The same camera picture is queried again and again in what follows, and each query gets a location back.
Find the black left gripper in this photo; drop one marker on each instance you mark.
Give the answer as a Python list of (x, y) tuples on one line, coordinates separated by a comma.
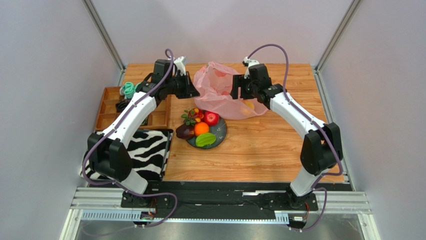
[(189, 91)]

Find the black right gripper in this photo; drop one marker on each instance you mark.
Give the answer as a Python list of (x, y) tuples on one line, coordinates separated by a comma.
[(238, 86)]

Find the yellow peach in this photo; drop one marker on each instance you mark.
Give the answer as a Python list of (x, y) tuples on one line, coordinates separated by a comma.
[(248, 110)]

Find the red berry sprig with leaves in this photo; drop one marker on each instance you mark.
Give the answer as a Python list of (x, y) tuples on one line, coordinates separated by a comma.
[(192, 116)]

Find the pink plastic bag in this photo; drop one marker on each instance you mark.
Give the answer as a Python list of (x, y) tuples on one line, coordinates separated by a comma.
[(214, 83)]

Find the red apple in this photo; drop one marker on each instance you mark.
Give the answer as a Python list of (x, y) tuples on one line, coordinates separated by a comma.
[(211, 118)]

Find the orange fruit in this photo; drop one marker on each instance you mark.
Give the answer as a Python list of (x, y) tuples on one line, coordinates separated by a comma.
[(201, 128)]

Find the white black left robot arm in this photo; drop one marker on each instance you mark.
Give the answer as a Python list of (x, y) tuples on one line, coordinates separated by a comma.
[(107, 152)]

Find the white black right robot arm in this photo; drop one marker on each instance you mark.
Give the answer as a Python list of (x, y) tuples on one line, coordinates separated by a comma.
[(322, 145)]

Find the wooden compartment tray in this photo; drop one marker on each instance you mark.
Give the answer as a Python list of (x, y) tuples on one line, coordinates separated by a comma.
[(107, 114)]

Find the dark purple fruit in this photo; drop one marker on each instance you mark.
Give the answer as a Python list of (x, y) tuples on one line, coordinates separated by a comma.
[(185, 132)]

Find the dark round plate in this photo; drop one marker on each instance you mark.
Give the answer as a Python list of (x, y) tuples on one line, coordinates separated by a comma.
[(216, 135)]

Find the teal rolled sock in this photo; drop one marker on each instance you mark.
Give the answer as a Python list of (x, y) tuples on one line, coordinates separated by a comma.
[(127, 90)]

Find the black rolled sock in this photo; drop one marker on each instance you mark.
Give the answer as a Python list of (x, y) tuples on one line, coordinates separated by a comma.
[(121, 105)]

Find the zebra pattern cloth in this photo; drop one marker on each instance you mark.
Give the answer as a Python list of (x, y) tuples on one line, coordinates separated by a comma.
[(149, 150)]

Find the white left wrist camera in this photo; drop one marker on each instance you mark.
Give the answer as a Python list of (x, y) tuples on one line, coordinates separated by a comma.
[(180, 66)]

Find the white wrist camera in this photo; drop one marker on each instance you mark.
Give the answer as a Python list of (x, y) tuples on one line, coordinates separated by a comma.
[(247, 62), (180, 66)]

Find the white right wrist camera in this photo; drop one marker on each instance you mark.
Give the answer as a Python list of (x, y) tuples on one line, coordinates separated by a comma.
[(247, 62)]

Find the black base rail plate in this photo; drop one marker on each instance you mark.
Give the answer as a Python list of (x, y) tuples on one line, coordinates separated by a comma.
[(219, 200)]

